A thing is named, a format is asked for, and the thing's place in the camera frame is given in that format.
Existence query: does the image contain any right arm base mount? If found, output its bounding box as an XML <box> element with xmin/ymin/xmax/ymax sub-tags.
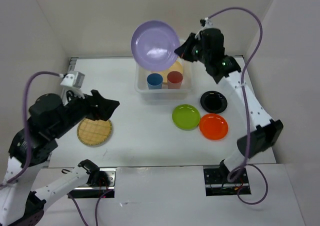
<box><xmin>203</xmin><ymin>166</ymin><xmax>251</xmax><ymax>197</ymax></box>

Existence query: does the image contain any clear plastic bin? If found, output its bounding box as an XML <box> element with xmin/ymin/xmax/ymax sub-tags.
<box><xmin>134</xmin><ymin>58</ymin><xmax>194</xmax><ymax>100</ymax></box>

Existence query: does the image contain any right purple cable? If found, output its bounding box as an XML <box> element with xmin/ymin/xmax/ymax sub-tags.
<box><xmin>207</xmin><ymin>6</ymin><xmax>269</xmax><ymax>206</ymax></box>

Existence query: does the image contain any purple cable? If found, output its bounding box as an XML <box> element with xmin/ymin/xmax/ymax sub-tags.
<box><xmin>207</xmin><ymin>6</ymin><xmax>269</xmax><ymax>206</ymax></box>
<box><xmin>0</xmin><ymin>71</ymin><xmax>115</xmax><ymax>226</ymax></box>

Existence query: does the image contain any orange plastic plate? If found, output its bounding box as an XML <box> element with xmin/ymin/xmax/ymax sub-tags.
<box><xmin>199</xmin><ymin>113</ymin><xmax>229</xmax><ymax>141</ymax></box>

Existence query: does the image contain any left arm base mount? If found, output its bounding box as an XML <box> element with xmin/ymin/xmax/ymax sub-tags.
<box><xmin>69</xmin><ymin>168</ymin><xmax>117</xmax><ymax>199</ymax></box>

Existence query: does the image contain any pink plastic cup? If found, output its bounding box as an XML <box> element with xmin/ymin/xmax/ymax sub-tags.
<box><xmin>167</xmin><ymin>71</ymin><xmax>183</xmax><ymax>89</ymax></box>

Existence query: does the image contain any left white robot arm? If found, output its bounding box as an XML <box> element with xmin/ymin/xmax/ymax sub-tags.
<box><xmin>0</xmin><ymin>90</ymin><xmax>120</xmax><ymax>226</ymax></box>

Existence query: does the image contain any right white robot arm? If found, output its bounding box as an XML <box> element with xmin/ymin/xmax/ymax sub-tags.
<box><xmin>174</xmin><ymin>28</ymin><xmax>284</xmax><ymax>183</ymax></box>

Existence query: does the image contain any blue plastic cup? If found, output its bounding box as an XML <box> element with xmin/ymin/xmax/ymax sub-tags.
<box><xmin>146</xmin><ymin>73</ymin><xmax>163</xmax><ymax>90</ymax></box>

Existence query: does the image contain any round bamboo tray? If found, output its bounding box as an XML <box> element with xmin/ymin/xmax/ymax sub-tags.
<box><xmin>76</xmin><ymin>118</ymin><xmax>113</xmax><ymax>147</ymax></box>

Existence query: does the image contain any green plastic plate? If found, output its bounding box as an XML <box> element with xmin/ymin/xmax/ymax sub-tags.
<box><xmin>172</xmin><ymin>104</ymin><xmax>201</xmax><ymax>131</ymax></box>

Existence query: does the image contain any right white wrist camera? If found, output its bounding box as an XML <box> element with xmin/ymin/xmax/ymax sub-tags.
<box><xmin>194</xmin><ymin>17</ymin><xmax>213</xmax><ymax>40</ymax></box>

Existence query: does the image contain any black plastic plate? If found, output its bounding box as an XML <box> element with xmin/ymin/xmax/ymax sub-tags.
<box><xmin>200</xmin><ymin>90</ymin><xmax>228</xmax><ymax>114</ymax></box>

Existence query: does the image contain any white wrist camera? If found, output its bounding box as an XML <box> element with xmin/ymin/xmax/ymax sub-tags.
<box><xmin>194</xmin><ymin>17</ymin><xmax>213</xmax><ymax>40</ymax></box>
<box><xmin>60</xmin><ymin>70</ymin><xmax>85</xmax><ymax>99</ymax></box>

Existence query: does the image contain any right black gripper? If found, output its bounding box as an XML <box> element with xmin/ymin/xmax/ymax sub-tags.
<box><xmin>173</xmin><ymin>33</ymin><xmax>209</xmax><ymax>65</ymax></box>

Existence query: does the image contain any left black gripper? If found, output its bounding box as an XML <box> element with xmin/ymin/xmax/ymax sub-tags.
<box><xmin>54</xmin><ymin>85</ymin><xmax>122</xmax><ymax>137</ymax></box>

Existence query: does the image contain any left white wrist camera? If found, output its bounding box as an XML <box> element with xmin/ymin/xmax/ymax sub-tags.
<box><xmin>60</xmin><ymin>70</ymin><xmax>85</xmax><ymax>99</ymax></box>

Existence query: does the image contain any beige plastic plate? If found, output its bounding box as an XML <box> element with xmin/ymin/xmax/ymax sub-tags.
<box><xmin>157</xmin><ymin>60</ymin><xmax>184</xmax><ymax>77</ymax></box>

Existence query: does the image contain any purple plastic plate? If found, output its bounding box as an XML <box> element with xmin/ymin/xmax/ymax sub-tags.
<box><xmin>130</xmin><ymin>20</ymin><xmax>180</xmax><ymax>72</ymax></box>

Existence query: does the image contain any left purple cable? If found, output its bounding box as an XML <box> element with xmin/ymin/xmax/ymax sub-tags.
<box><xmin>0</xmin><ymin>71</ymin><xmax>115</xmax><ymax>226</ymax></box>

